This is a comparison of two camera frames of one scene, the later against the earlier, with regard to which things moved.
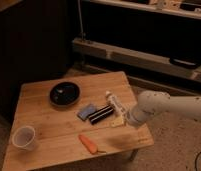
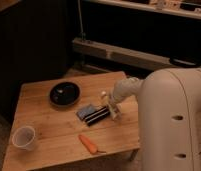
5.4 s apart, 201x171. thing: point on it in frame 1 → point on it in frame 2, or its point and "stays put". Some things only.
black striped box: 96,116 stays put
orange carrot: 91,147 stays put
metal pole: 80,19 stays put
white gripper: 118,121 → 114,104
